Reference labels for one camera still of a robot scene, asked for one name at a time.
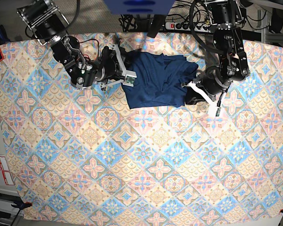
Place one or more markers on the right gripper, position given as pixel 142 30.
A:
pixel 112 67

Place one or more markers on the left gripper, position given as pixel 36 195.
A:
pixel 212 83

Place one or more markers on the blue long-sleeve shirt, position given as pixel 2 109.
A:
pixel 159 79

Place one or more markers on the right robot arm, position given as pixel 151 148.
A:
pixel 49 26

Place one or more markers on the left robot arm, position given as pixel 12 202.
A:
pixel 225 21

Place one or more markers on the blue box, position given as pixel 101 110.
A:
pixel 160 7

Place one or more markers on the patterned tablecloth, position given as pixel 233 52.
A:
pixel 84 157

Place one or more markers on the white red stickers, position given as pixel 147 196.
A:
pixel 5 172

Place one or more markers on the clamp lower left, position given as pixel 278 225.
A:
pixel 21 205

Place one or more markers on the white power strip red switch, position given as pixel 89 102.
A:
pixel 178 26

